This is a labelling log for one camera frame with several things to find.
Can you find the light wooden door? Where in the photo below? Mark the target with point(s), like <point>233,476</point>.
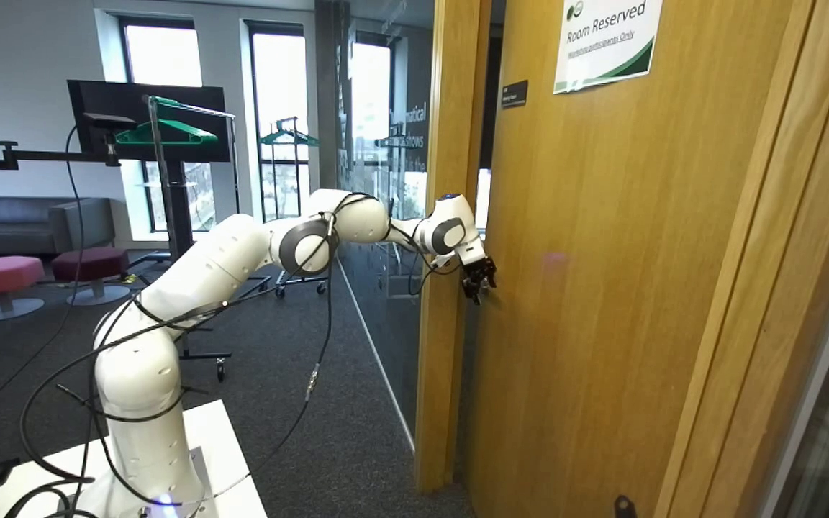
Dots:
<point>605,289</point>

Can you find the black monitor stand pole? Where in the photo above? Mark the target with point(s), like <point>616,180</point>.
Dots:
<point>179,210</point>

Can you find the white green room sign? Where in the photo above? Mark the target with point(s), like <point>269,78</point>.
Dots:
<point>605,43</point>

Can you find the wooden door jamb post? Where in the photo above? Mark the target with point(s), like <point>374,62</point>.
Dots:
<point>443,383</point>

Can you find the green rack behind window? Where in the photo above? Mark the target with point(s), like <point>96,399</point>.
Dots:
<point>286,140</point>

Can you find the white appliance base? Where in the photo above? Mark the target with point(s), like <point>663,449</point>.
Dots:
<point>228,462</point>

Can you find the wooden frame with glass panel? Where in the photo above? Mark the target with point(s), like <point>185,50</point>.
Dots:
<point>770,317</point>

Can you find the dark structural column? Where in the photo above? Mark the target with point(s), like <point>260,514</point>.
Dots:
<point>331,95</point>

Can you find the small black door plate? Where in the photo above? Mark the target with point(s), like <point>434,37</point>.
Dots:
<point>513,92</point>

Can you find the black flat monitor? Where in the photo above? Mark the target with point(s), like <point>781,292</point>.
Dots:
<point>97,104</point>

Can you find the dark red round stool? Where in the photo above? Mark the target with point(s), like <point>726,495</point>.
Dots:
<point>87,263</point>

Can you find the grey sofa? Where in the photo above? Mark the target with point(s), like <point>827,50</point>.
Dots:
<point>11,223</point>

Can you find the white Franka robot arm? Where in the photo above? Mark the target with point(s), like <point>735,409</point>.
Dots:
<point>201,275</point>

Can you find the small black floor fitting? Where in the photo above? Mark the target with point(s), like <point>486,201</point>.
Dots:
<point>624,507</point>

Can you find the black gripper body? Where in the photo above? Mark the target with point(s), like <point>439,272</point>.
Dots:
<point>475,269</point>

